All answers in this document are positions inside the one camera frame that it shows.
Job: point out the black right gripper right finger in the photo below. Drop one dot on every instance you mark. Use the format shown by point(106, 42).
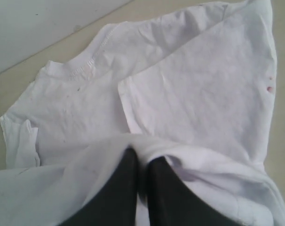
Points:
point(172, 203)

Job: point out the white t-shirt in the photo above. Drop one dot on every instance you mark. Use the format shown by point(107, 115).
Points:
point(195, 86)

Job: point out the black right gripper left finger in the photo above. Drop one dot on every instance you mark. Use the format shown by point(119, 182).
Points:
point(115, 203)

